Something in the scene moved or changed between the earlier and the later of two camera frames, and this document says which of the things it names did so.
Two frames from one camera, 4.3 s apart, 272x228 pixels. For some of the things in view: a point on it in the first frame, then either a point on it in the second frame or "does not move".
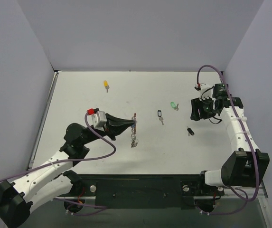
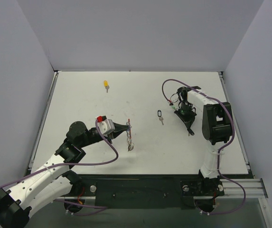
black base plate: (143, 191) does not move
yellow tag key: (106, 85) does not move
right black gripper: (196, 109) → (186, 118)
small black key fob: (190, 131) does not move
